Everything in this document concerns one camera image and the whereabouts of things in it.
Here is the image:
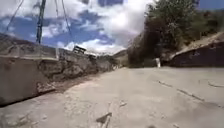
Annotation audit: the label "dark stone embankment wall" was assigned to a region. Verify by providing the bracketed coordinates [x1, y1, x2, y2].
[169, 31, 224, 68]

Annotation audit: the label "large green trees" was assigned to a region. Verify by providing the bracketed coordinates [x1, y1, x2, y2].
[126, 0, 224, 69]

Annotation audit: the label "small white post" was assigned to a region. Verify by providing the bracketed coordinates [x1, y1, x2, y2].
[154, 57, 162, 69]

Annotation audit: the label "grey concrete road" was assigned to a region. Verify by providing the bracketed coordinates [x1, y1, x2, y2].
[0, 66, 224, 128]

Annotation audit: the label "distant brown hill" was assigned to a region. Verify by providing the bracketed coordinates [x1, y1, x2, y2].
[111, 49, 130, 68]

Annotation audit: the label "small dark frame structure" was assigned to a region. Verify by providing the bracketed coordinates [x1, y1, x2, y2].
[72, 45, 88, 55]

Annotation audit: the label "overhead wires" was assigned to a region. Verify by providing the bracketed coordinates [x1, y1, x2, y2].
[4, 0, 73, 35]

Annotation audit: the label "blue metal pole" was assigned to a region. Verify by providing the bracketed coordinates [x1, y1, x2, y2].
[35, 0, 47, 45]

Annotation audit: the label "weathered concrete barrier wall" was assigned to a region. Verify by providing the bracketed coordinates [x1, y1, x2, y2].
[0, 32, 118, 108]

